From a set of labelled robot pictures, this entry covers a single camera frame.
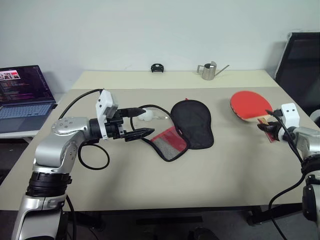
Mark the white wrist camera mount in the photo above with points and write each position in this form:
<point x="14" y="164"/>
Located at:
<point x="291" y="115"/>
<point x="105" y="100"/>

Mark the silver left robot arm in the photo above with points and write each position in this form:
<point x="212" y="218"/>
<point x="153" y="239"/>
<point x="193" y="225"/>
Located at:
<point x="67" y="125"/>

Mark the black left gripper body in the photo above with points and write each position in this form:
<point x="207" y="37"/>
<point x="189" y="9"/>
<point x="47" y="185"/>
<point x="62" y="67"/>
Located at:
<point x="116" y="128"/>

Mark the black and red paddle case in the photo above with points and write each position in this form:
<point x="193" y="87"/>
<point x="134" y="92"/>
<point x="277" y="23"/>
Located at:
<point x="192" y="125"/>

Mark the white table tennis ball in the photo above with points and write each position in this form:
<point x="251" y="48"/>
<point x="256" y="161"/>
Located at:
<point x="150" y="115"/>

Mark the black table foot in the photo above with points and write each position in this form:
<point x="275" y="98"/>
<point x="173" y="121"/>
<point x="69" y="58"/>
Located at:
<point x="272" y="215"/>

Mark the white side table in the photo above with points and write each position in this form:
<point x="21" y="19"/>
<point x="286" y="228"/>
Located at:
<point x="15" y="137"/>

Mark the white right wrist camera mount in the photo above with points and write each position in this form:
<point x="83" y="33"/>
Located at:
<point x="291" y="115"/>

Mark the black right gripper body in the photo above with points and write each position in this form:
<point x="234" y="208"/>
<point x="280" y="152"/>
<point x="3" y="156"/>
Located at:
<point x="277" y="132"/>

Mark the red table tennis paddle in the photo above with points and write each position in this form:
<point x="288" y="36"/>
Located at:
<point x="247" y="102"/>

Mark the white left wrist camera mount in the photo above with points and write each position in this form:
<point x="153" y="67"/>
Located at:
<point x="105" y="100"/>

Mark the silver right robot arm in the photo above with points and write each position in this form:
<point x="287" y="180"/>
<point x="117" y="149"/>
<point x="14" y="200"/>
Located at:
<point x="307" y="140"/>

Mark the steel watering can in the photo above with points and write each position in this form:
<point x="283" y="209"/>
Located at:
<point x="208" y="72"/>

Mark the open dark laptop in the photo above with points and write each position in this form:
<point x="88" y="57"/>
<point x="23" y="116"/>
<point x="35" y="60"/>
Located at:
<point x="22" y="112"/>

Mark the small black clamp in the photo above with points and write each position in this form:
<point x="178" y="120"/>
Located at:
<point x="157" y="68"/>

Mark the black office chair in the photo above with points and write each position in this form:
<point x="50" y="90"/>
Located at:
<point x="302" y="75"/>

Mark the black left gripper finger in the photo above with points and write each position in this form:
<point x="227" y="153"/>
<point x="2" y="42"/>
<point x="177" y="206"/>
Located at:
<point x="137" y="133"/>
<point x="133" y="112"/>

